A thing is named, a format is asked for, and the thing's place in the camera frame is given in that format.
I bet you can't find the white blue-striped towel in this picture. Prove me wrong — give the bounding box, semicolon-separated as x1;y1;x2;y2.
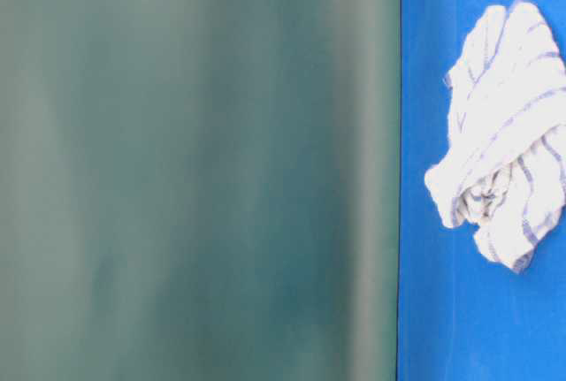
424;0;565;273

